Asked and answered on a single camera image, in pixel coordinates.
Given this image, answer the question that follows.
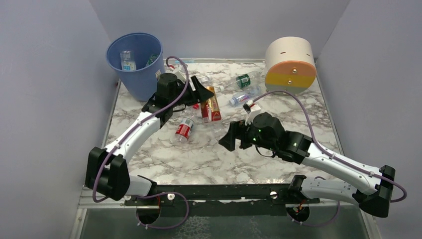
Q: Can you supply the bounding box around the gold red drink bottle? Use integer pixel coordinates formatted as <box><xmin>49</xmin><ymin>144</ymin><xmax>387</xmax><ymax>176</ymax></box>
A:
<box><xmin>201</xmin><ymin>86</ymin><xmax>222</xmax><ymax>123</ymax></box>

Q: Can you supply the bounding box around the Ganten small water bottle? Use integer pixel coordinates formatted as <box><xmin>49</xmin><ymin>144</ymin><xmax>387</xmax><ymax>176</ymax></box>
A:
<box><xmin>228</xmin><ymin>86</ymin><xmax>262</xmax><ymax>107</ymax></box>

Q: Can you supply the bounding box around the red label clear bottle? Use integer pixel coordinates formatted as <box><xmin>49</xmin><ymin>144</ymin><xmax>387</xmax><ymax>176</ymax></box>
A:
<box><xmin>171</xmin><ymin>117</ymin><xmax>195</xmax><ymax>143</ymax></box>

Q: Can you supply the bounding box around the white label tea bottle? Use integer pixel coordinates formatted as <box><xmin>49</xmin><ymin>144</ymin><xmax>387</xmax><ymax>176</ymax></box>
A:
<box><xmin>120</xmin><ymin>50</ymin><xmax>136</xmax><ymax>71</ymax></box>

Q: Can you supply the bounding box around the green white label bottle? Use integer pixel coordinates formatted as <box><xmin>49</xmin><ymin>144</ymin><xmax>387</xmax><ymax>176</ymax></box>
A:
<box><xmin>145</xmin><ymin>54</ymin><xmax>159</xmax><ymax>67</ymax></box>

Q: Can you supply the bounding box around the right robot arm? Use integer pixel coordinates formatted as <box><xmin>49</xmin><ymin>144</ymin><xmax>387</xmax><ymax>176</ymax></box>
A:
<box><xmin>218</xmin><ymin>113</ymin><xmax>396</xmax><ymax>218</ymax></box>

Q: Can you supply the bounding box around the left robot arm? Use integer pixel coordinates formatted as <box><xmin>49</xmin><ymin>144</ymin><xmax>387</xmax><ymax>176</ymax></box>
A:
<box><xmin>85</xmin><ymin>73</ymin><xmax>214</xmax><ymax>202</ymax></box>

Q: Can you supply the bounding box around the blue plastic bin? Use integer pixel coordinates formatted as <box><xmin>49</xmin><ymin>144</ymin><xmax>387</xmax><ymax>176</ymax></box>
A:
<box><xmin>106</xmin><ymin>33</ymin><xmax>166</xmax><ymax>102</ymax></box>

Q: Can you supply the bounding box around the dark green label bottle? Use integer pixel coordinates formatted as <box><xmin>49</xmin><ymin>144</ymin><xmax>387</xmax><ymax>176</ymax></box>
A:
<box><xmin>218</xmin><ymin>71</ymin><xmax>261</xmax><ymax>91</ymax></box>

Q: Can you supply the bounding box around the cream cylinder with striped face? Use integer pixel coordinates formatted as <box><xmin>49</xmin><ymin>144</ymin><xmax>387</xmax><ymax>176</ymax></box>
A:
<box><xmin>264</xmin><ymin>36</ymin><xmax>317</xmax><ymax>95</ymax></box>

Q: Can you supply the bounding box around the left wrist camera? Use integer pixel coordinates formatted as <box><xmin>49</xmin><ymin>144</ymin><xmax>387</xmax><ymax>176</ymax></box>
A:
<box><xmin>167</xmin><ymin>64</ymin><xmax>187</xmax><ymax>82</ymax></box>

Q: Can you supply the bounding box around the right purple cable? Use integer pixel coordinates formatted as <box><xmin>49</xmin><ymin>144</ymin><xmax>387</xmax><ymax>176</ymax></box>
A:
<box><xmin>254</xmin><ymin>90</ymin><xmax>408</xmax><ymax>228</ymax></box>

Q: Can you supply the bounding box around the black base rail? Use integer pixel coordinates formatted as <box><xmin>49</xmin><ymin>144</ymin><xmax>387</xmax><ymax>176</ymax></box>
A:
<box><xmin>124</xmin><ymin>183</ymin><xmax>320</xmax><ymax>218</ymax></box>

